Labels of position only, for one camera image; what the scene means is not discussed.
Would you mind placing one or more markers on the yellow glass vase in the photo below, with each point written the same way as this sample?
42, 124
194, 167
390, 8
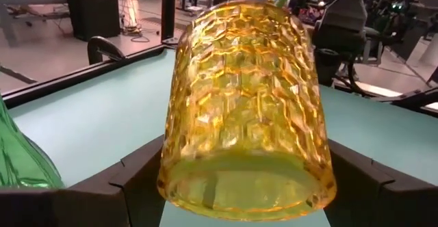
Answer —
246, 100

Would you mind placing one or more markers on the green glass vase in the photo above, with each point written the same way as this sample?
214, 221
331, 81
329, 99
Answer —
20, 162

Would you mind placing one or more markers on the teal table mat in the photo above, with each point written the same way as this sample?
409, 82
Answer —
102, 117

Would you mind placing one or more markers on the black upright post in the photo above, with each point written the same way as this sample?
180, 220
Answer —
167, 11

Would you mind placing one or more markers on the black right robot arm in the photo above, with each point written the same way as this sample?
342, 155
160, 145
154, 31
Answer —
342, 15

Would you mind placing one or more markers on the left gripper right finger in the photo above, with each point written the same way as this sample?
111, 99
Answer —
376, 203

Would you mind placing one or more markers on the black cabinet box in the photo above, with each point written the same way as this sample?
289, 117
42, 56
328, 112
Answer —
92, 15

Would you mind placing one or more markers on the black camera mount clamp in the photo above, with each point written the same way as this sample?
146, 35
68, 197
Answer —
94, 47

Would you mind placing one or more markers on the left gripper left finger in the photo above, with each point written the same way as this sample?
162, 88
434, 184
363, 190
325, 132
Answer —
102, 203

